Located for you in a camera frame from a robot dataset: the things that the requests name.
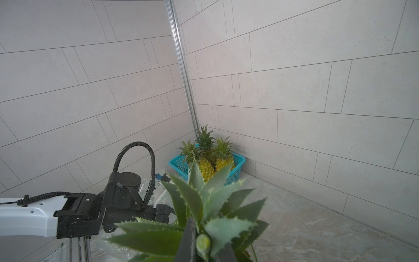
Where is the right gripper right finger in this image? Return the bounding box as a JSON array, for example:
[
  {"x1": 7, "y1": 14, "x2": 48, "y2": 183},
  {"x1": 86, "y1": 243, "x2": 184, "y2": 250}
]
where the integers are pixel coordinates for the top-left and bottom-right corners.
[{"x1": 215, "y1": 243, "x2": 237, "y2": 262}]

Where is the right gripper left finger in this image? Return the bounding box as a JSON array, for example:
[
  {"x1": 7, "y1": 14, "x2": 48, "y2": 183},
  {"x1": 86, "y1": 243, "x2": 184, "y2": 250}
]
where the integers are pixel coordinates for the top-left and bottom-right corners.
[{"x1": 174, "y1": 226, "x2": 196, "y2": 262}]

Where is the clear zip-top bag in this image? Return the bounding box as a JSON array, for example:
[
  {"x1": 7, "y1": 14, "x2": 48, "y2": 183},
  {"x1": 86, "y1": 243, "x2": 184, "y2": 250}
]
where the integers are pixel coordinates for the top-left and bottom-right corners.
[{"x1": 90, "y1": 192, "x2": 173, "y2": 262}]

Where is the pineapple yellow orange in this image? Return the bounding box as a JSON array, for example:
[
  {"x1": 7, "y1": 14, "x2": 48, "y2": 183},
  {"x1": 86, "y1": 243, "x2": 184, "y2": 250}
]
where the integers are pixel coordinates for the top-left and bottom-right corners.
[{"x1": 213, "y1": 137, "x2": 235, "y2": 172}]

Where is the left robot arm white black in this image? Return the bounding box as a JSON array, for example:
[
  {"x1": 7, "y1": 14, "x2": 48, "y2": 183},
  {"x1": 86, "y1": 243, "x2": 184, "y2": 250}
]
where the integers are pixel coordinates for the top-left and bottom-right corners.
[{"x1": 1, "y1": 172, "x2": 175, "y2": 239}]

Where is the teal plastic basket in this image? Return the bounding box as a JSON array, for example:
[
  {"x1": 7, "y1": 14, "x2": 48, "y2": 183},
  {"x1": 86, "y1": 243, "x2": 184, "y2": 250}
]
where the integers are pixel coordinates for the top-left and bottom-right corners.
[{"x1": 168, "y1": 143, "x2": 247, "y2": 186}]

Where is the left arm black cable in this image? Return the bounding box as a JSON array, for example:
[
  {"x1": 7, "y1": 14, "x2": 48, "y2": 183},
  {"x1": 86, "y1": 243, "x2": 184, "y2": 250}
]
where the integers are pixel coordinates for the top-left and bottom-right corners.
[{"x1": 0, "y1": 141, "x2": 157, "y2": 210}]

